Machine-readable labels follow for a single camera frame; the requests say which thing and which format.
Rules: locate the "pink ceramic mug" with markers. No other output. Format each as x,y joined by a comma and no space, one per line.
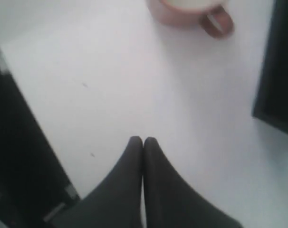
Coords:
209,14

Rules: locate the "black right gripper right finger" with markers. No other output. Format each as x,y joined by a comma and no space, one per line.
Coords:
170,202

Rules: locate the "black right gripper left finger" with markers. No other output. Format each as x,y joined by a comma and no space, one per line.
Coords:
116,201

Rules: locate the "black metal shelf rack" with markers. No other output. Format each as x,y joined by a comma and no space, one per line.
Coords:
271,103

